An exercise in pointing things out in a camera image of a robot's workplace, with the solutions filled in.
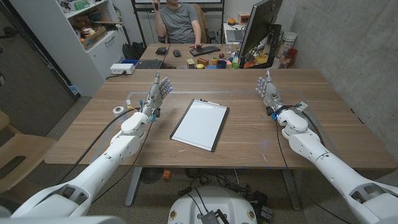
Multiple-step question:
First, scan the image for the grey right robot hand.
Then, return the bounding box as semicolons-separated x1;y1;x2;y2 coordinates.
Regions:
255;68;285;116

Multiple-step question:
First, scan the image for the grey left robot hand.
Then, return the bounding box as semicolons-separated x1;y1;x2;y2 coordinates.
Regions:
141;70;173;119

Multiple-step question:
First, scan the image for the small black-framed whiteboard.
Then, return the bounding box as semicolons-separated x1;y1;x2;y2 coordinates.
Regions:
169;98;230;153

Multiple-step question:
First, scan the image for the black laptop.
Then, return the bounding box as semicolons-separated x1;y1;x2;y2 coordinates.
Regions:
134;59;164;70

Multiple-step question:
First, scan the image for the yellow toy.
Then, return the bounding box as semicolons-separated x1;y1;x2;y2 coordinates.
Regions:
254;51;269;65

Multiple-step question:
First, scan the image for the white power strip box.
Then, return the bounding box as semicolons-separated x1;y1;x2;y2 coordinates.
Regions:
109;63;136;75

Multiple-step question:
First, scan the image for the red cup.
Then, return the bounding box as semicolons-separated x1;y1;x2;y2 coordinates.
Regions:
285;48;299;67

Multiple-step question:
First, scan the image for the wooden desk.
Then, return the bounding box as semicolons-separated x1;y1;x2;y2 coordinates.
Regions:
139;42;280;70

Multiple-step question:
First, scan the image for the black bag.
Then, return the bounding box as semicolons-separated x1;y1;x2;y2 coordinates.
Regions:
122;42;146;60

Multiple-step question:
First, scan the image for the white lidded jar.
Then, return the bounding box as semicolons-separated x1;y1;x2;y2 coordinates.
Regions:
278;30;298;58

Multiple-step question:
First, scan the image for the black keyboard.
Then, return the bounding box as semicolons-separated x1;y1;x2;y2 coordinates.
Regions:
189;45;221;57

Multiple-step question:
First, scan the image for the silver laptop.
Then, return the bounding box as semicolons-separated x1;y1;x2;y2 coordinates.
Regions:
224;29;246;44

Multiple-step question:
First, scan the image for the black computer monitor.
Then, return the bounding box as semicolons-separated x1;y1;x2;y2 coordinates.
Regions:
238;0;284;68

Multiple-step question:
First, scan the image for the person in grey t-shirt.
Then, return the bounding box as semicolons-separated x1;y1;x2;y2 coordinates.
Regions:
151;0;203;49

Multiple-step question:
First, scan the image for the black round fan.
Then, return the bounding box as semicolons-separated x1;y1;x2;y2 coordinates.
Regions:
140;167;165;185

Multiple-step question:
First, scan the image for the orange box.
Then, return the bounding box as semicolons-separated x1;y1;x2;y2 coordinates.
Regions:
237;11;251;25

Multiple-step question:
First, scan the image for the cardboard box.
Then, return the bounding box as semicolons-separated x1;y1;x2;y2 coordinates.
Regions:
81;26;108;50

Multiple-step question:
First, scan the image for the white shelf cabinet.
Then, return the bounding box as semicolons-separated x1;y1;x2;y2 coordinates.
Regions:
9;0;130;97

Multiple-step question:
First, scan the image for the brown office chair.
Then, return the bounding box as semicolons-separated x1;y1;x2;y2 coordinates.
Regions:
192;3;218;44

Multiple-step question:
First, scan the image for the grey table leg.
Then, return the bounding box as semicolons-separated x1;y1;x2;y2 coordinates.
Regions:
282;169;302;211
125;167;143;208

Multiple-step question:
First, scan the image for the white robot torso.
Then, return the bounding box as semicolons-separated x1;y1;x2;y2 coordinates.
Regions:
167;185;258;224

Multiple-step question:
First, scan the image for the grey module on torso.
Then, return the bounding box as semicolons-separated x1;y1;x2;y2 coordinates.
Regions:
200;210;231;224

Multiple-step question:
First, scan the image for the light wooden chair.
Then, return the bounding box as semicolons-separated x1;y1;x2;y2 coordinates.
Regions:
0;110;57;194

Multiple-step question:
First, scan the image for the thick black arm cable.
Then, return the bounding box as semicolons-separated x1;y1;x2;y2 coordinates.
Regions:
300;110;326;146
57;107;141;184

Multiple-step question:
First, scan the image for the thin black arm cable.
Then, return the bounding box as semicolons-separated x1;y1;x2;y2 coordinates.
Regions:
91;120;154;203
275;119;354;224

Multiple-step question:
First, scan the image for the black cable tangle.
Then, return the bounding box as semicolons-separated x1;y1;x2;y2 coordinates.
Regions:
177;167;268;212

